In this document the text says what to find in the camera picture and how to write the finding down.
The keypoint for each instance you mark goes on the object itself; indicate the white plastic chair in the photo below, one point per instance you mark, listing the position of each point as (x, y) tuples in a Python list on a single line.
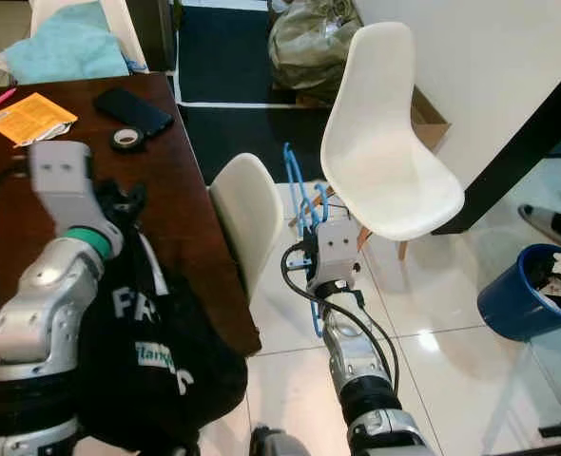
[(247, 214), (376, 142), (133, 24)]

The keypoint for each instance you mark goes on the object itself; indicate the blue plastic bucket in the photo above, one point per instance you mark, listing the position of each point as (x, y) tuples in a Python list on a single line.
[(513, 304)]

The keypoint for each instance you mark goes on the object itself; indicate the black smartphone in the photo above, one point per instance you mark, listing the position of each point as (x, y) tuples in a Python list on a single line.
[(133, 112)]

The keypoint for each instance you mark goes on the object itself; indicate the orange paper packet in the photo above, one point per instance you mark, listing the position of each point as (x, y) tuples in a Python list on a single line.
[(38, 119)]

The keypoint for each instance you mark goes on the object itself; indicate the olive plastic bag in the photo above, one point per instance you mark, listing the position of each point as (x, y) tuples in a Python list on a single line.
[(309, 47)]

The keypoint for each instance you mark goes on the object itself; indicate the robot right leg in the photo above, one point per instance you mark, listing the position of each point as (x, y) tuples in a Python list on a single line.
[(285, 445)]

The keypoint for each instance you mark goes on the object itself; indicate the blue plastic hanger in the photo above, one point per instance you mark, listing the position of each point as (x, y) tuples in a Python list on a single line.
[(319, 318)]

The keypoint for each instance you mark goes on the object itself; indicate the black tape roll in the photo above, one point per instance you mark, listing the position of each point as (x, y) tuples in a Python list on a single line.
[(117, 139)]

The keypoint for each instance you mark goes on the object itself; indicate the dark navy printed T-shirt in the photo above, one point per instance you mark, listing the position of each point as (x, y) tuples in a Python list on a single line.
[(157, 399)]

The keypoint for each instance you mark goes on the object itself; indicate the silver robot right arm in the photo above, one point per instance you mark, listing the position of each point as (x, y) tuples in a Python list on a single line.
[(357, 370)]

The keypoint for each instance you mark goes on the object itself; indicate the teal cloth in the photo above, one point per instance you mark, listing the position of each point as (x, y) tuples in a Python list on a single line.
[(67, 47)]

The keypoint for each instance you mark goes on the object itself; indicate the black partition edge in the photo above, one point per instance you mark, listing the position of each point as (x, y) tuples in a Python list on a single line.
[(509, 161)]

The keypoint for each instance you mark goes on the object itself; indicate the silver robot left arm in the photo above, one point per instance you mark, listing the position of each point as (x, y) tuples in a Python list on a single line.
[(33, 323)]

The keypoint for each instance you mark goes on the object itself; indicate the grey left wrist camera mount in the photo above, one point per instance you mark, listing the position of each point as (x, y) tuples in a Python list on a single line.
[(62, 180)]

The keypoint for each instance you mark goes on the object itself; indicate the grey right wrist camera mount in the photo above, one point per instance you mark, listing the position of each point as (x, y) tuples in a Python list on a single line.
[(338, 249)]

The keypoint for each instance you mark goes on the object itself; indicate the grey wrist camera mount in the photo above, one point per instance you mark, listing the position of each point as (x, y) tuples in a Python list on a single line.
[(338, 249), (62, 180)]

